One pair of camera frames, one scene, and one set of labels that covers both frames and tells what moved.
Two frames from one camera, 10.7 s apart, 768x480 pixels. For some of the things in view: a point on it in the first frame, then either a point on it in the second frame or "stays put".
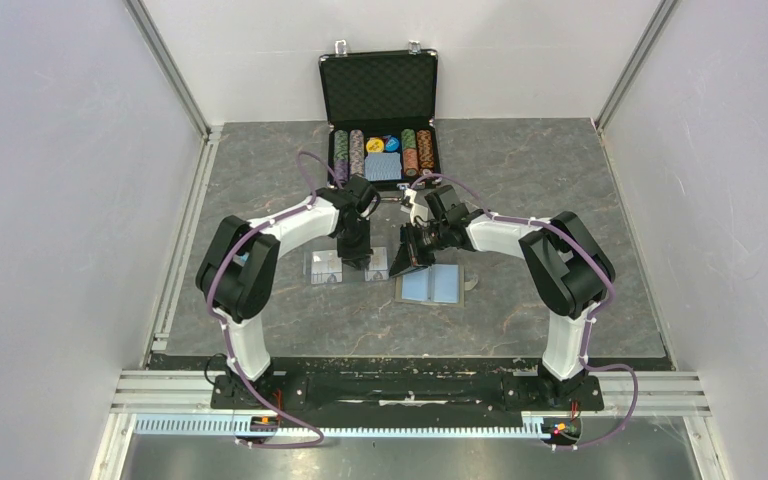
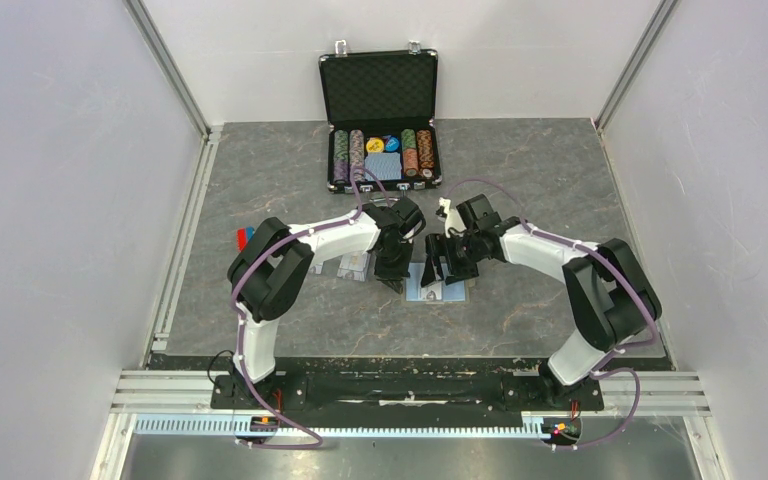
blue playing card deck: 383,166 stays put
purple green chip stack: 341,156 stays put
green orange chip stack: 409,152 stays put
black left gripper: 362,253 to 394,277
